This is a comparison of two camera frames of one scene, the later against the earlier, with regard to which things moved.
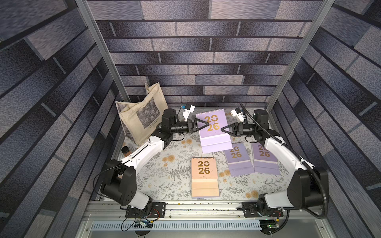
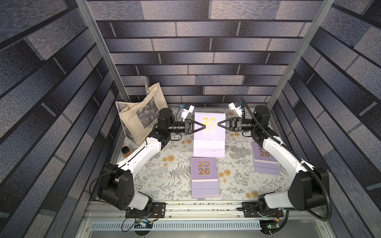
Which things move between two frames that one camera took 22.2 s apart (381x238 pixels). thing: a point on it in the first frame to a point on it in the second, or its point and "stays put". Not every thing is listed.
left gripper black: x=190 y=126 stays put
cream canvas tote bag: x=142 y=116 stays put
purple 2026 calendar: x=239 y=161 to x=210 y=142
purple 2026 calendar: x=213 y=139 to x=205 y=182
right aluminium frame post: x=324 y=8 stays put
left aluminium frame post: x=104 y=50 stays put
